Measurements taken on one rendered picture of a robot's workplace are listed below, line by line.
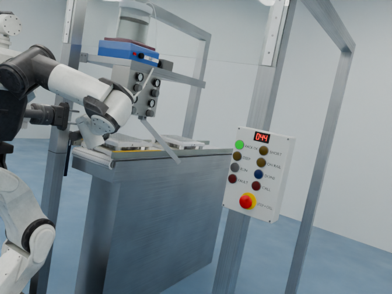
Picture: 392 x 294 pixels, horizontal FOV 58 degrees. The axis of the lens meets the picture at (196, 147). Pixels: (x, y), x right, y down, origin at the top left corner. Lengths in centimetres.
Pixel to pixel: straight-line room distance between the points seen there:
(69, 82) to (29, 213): 64
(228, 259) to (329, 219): 346
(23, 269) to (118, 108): 81
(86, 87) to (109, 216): 91
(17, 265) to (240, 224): 89
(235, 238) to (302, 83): 366
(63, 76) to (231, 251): 76
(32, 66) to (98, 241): 105
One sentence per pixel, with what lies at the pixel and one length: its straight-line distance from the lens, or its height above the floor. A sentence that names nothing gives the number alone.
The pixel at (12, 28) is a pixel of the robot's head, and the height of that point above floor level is 135.
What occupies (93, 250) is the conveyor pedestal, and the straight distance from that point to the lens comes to 195.
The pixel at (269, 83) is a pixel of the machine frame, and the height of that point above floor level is 132.
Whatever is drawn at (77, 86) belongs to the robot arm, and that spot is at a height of 121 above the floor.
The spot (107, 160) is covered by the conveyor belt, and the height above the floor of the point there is 90.
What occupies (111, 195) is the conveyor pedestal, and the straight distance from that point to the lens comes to 180.
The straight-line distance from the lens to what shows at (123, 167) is 166.
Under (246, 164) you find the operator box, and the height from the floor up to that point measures 107.
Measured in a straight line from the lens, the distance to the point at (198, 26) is 129.
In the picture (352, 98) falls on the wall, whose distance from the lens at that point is 453.
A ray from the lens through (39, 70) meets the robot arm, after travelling 113.
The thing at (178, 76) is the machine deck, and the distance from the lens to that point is 180.
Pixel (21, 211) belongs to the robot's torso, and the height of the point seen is 70.
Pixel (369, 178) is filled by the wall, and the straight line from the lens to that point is 449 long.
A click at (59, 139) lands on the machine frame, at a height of 94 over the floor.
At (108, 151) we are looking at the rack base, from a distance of 167.
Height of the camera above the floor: 123
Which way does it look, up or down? 7 degrees down
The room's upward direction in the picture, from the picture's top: 11 degrees clockwise
